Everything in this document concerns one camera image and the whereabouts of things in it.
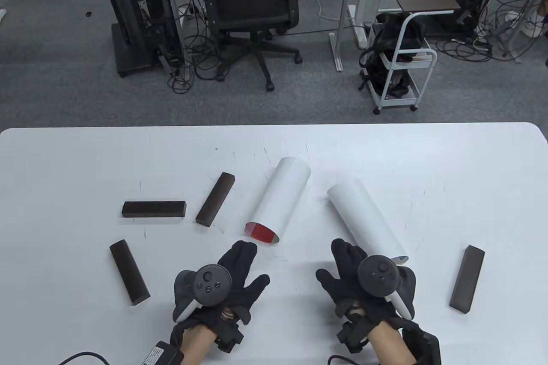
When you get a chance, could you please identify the white desk leg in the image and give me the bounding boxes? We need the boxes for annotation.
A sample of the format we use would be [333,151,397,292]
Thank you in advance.
[347,0,386,50]
[329,0,358,72]

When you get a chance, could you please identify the person's right hand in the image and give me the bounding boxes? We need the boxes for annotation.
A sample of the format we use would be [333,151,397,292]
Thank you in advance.
[316,239,399,323]

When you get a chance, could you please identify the striped cartoon poster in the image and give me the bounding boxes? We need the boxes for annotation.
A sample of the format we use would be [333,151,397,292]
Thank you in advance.
[244,157,312,246]

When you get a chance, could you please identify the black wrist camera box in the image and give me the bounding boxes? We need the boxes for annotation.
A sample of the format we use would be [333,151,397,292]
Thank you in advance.
[139,341,185,365]

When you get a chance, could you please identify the black glove sensor block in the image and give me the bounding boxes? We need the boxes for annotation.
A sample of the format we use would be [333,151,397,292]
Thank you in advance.
[337,318,373,353]
[214,322,244,353]

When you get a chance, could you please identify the person's left hand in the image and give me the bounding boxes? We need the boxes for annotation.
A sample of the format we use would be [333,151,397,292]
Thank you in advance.
[171,240,271,332]

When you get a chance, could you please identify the dark brown bar paperweight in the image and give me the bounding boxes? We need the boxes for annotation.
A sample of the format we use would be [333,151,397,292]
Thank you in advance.
[195,172,236,228]
[109,239,151,306]
[449,245,486,313]
[122,200,187,219]

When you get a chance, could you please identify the black floor cable bundle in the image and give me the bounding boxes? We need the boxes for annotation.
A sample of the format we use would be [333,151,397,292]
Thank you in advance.
[435,0,548,64]
[165,10,223,94]

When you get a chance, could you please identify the black bag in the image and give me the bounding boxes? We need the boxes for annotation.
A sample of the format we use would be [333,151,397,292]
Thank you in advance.
[359,13,429,98]

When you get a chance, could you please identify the black tracking controller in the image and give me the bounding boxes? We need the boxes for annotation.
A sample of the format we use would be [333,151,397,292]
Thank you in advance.
[357,256,417,320]
[173,264,234,323]

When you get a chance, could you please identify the pink cartoon poster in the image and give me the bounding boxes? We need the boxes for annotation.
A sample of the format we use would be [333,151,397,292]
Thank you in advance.
[327,181,409,266]

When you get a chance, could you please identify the person's right forearm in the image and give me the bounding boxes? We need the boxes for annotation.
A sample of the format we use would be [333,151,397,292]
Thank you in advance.
[368,318,411,365]

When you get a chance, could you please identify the black computer tower stand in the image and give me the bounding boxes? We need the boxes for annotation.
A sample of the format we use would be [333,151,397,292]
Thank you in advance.
[56,0,182,79]

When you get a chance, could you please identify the black wrist camera band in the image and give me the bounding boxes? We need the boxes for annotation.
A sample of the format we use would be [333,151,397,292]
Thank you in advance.
[400,326,441,365]

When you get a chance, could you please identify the white rolling cart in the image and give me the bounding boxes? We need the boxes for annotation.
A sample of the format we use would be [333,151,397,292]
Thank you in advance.
[370,23,438,115]

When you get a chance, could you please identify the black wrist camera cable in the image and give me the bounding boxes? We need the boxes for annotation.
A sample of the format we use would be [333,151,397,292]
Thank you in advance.
[58,351,146,365]

